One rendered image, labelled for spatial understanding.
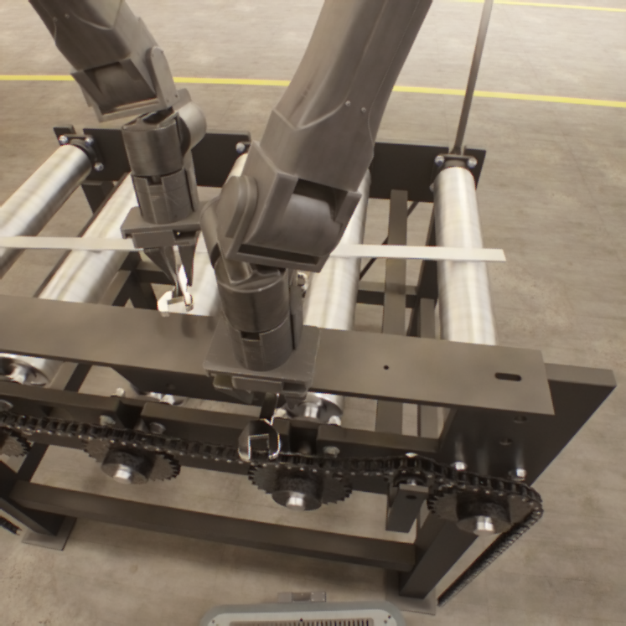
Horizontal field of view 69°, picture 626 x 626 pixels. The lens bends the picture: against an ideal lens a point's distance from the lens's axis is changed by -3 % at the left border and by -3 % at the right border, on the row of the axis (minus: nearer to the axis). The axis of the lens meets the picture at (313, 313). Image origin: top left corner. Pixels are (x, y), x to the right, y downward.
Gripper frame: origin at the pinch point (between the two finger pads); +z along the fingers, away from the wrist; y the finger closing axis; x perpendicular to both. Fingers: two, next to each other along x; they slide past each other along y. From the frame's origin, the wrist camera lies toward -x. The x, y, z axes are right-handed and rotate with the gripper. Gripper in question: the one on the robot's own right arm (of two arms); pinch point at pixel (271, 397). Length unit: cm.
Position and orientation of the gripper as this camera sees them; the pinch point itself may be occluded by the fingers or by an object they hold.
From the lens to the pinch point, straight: 52.2
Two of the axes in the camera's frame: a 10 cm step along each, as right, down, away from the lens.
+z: 0.2, 6.7, 7.5
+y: -9.9, -1.0, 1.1
